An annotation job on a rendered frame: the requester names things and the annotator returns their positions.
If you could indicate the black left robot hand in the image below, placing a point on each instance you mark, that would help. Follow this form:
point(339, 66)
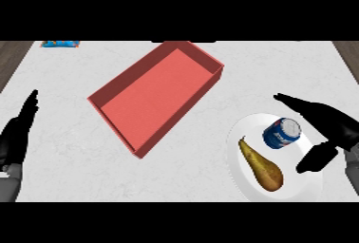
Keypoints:
point(14, 136)

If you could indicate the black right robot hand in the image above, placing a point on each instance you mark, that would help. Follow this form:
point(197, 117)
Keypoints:
point(327, 123)

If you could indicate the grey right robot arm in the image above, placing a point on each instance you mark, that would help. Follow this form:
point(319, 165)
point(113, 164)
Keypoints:
point(354, 171)

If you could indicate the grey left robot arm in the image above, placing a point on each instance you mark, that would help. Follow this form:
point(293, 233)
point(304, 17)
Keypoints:
point(10, 185)

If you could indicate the blue and white can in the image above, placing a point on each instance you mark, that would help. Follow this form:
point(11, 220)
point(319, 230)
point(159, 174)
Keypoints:
point(282, 133)

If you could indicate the white plate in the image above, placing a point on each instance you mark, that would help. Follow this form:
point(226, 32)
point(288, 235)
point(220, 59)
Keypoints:
point(262, 190)

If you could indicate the red cardboard box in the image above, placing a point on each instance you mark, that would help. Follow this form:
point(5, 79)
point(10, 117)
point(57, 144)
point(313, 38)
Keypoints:
point(158, 98)

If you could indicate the brown pear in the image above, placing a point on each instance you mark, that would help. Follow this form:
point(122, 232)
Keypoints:
point(262, 166)

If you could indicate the blue and orange packet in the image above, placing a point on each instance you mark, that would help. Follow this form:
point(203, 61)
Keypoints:
point(60, 43)

